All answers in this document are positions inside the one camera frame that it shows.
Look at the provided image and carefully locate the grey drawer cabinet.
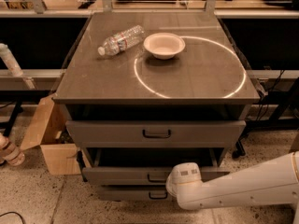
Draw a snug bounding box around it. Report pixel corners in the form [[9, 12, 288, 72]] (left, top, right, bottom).
[[52, 10, 262, 185]]

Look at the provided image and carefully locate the clear plastic water bottle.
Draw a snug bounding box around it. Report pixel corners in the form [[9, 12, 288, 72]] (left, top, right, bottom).
[[98, 25, 145, 56]]

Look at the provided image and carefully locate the grey bottom drawer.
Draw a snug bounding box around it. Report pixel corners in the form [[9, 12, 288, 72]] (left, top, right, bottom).
[[97, 186, 172, 201]]

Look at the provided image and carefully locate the grey drawer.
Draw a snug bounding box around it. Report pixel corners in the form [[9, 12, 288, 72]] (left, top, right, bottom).
[[66, 120, 246, 148], [97, 186, 172, 201], [82, 148, 228, 186]]

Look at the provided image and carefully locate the white paper bowl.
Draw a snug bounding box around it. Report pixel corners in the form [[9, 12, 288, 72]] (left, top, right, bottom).
[[143, 33, 185, 60]]

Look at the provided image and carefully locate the black floor cable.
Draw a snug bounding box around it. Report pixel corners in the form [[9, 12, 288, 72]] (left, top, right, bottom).
[[0, 211, 27, 224]]

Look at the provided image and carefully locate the cardboard box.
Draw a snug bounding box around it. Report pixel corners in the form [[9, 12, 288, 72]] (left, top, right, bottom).
[[21, 95, 80, 175]]

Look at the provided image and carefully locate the white tube at left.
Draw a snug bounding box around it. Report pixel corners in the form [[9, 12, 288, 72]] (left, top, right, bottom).
[[0, 43, 36, 90]]

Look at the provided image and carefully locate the black cabinet caster wheel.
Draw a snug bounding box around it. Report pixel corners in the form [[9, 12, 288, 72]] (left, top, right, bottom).
[[232, 140, 246, 159]]

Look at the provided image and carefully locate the grey top drawer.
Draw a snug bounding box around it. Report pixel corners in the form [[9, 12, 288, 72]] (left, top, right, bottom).
[[66, 120, 246, 148]]

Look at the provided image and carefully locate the bottle at left edge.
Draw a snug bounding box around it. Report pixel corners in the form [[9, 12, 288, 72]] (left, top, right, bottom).
[[0, 133, 25, 166]]

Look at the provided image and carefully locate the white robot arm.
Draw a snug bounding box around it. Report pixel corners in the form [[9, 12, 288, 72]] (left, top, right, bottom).
[[166, 151, 299, 210]]

